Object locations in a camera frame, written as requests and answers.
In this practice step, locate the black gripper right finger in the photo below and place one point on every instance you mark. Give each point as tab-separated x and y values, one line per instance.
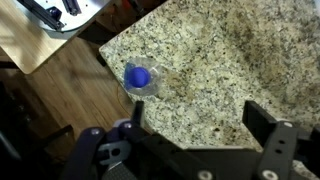
282	142

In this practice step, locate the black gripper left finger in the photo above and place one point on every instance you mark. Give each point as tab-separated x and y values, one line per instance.
147	156

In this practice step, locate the clear bottle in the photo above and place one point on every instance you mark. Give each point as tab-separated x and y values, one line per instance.
142	76

